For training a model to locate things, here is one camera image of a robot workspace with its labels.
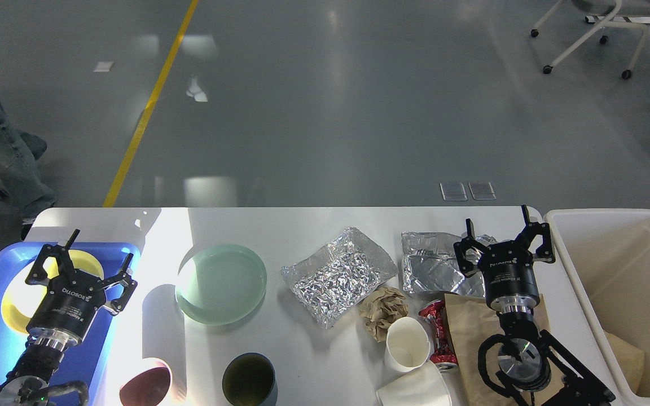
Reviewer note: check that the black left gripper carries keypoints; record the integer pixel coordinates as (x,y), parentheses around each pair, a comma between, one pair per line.
(70,307)

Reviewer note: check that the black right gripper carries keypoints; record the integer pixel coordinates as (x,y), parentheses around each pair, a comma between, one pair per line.
(508,279)

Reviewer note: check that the pink mug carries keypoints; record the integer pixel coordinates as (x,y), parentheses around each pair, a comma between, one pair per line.
(150,382)

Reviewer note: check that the dark grey mug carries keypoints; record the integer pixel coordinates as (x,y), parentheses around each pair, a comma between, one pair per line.
(250,379)

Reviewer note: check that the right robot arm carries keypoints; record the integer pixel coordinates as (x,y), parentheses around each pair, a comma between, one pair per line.
(517,362)

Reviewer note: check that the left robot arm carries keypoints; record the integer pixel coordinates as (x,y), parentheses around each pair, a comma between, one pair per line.
(29,382)

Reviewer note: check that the floor outlet cover right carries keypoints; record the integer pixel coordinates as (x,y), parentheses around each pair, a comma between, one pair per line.
(482,191)

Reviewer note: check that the floor outlet cover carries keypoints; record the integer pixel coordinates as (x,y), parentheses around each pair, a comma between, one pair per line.
(453,191)
(482,191)

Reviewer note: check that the yellow plate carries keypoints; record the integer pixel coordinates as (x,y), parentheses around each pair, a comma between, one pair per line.
(21,300)

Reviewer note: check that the flattened foil tray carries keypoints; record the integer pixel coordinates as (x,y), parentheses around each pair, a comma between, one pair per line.
(429,266)

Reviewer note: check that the brown paper bag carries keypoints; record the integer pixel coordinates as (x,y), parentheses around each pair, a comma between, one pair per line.
(471,322)

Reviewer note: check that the floor outlet cover left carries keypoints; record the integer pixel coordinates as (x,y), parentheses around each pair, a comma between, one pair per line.
(453,191)

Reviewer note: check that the blue plastic tray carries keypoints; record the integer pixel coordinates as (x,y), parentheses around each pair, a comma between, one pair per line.
(85,362)

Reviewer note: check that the crushed red soda can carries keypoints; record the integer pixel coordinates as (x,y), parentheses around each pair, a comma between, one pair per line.
(443,355)

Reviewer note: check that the beige waste bin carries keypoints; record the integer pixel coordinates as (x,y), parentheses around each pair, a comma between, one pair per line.
(606,254)

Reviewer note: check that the white paper cup upright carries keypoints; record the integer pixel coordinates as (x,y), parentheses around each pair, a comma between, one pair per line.
(408,345)

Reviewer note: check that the crumpled brown paper ball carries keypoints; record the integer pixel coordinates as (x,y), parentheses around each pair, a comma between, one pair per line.
(381,309)

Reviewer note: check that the white paper cup lying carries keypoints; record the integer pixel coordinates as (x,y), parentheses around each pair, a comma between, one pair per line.
(422,386)

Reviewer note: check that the brown paper in bin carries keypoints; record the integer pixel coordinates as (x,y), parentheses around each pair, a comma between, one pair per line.
(630,359)

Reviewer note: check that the crumpled foil sheet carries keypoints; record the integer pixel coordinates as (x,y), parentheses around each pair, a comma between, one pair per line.
(339,275)

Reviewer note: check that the white office chair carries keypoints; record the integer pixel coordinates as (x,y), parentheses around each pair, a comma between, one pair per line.
(609,14)

